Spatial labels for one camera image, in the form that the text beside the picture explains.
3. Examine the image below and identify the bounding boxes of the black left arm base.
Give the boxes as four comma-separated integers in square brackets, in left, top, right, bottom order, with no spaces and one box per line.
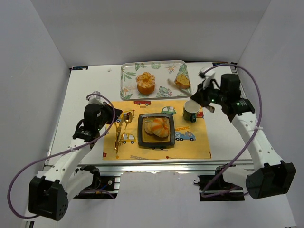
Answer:
[68,165,117,199]

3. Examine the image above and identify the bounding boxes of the orange sugared bundt bread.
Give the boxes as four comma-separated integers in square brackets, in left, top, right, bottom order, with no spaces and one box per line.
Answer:
[136,72,155,95]

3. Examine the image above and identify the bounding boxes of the floral white serving tray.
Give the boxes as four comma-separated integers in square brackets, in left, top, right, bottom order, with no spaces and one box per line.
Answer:
[120,60,192,100]

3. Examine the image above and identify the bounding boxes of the blue label left corner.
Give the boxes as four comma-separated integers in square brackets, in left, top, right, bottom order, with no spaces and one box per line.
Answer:
[72,66,88,71]

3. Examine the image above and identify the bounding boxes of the gold fork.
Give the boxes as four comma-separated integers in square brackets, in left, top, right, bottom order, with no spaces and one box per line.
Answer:
[114,127,119,154]

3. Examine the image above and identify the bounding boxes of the gold spoon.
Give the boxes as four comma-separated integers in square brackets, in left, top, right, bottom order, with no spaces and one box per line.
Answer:
[118,112,133,146]

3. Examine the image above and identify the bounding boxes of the silver metal tongs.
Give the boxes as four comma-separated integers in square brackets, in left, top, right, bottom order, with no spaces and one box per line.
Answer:
[167,79,215,113]

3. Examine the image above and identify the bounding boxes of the yellow vehicle print placemat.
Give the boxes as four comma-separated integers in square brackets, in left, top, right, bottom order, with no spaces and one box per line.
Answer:
[103,100,211,161]

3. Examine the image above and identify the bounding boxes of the dark green mug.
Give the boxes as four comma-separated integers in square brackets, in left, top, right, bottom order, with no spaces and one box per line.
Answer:
[183,100,200,123]

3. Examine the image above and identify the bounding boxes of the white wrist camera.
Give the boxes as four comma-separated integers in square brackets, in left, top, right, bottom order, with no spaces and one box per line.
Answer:
[199,67,216,89]
[86,91,104,106]

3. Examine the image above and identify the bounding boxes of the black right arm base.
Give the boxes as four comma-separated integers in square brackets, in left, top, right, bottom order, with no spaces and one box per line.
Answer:
[193,165,245,202]

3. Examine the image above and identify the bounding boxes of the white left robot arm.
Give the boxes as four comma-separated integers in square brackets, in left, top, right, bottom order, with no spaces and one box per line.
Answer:
[28,102,122,221]

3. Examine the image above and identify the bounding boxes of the orange twisted bread roll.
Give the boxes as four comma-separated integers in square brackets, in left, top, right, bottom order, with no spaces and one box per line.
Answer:
[151,118,170,138]

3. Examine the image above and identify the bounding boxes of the small round bread bun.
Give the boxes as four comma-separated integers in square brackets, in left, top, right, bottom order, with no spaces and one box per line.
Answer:
[144,122,153,134]

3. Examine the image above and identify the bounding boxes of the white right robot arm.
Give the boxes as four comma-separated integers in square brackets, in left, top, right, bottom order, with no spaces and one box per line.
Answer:
[191,73,296,200]

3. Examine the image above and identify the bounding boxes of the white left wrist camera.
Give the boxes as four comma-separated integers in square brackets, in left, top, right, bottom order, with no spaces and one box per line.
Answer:
[86,91,104,106]

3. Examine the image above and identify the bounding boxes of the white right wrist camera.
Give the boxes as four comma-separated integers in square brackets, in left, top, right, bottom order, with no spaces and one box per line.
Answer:
[199,67,216,89]

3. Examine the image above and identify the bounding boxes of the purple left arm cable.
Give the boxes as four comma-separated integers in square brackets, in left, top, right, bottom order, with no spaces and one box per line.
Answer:
[7,94,117,219]

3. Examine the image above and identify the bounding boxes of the sliced herb bread piece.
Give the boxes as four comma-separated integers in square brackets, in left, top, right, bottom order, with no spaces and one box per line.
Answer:
[174,74,191,89]

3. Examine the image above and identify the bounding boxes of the black square amber plate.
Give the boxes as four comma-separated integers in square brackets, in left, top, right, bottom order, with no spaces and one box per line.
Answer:
[137,113,175,150]

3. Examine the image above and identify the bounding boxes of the gold knife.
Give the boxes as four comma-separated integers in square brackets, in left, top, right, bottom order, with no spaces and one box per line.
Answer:
[114,114,126,153]

